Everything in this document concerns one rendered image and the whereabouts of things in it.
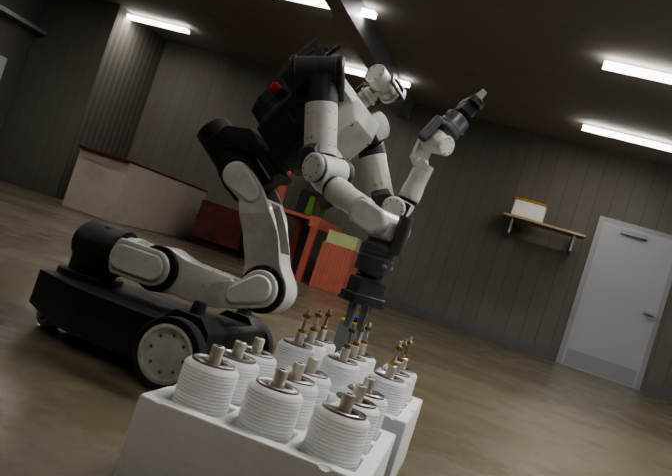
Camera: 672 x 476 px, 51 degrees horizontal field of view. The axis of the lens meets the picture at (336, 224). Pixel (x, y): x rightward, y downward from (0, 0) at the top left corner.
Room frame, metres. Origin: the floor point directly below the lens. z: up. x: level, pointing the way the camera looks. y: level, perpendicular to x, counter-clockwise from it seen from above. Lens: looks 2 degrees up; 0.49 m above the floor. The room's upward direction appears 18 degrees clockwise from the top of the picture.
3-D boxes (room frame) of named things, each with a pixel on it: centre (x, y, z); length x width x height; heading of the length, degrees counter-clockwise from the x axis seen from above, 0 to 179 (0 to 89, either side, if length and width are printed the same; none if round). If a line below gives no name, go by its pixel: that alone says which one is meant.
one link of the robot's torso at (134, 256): (2.24, 0.51, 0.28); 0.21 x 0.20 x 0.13; 74
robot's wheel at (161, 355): (1.91, 0.32, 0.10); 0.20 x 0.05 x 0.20; 74
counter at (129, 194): (10.35, 2.83, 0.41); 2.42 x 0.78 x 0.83; 164
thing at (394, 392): (1.69, -0.23, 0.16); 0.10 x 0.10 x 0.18
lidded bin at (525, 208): (9.89, -2.53, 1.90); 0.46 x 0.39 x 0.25; 74
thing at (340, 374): (1.71, -0.12, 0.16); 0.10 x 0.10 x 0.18
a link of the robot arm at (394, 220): (1.71, -0.13, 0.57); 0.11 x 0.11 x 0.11; 48
